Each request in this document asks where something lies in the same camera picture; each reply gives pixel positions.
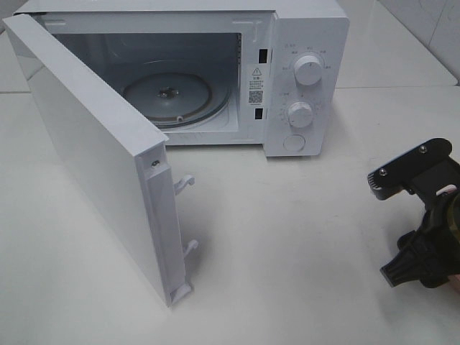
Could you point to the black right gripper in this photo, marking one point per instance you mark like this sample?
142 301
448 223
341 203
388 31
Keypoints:
429 254

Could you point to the white round door button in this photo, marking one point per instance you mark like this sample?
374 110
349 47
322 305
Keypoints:
294 143

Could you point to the white timer knob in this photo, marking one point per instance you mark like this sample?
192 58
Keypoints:
300 114

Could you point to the white microwave door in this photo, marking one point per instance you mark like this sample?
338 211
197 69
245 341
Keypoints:
115 154

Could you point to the pink round plate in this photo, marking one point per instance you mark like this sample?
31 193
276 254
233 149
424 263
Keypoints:
454 282

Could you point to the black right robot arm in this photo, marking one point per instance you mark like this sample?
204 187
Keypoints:
430 254

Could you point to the white upper power knob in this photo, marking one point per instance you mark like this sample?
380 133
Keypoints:
308 69

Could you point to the white microwave oven body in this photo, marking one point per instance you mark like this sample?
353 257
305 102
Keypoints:
251 46

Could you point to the glass microwave turntable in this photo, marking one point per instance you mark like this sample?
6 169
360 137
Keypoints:
176 99

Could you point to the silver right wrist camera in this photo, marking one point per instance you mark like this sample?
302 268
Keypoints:
423 171

